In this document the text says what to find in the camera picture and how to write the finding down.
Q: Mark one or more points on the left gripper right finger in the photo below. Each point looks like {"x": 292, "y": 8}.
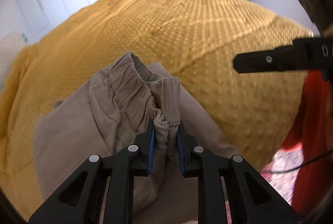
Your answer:
{"x": 230, "y": 190}

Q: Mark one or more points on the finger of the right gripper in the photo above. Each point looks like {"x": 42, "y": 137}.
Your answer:
{"x": 303, "y": 54}

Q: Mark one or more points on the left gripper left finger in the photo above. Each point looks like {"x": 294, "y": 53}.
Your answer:
{"x": 101, "y": 189}

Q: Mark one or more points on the beige grey pants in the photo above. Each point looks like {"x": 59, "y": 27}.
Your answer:
{"x": 106, "y": 114}

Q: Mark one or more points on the pink floral rug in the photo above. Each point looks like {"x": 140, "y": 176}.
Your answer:
{"x": 283, "y": 160}

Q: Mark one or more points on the yellow dotted blanket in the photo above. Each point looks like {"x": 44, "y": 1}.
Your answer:
{"x": 195, "y": 40}

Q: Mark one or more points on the cream padded headboard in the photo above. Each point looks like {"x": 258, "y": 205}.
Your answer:
{"x": 10, "y": 45}

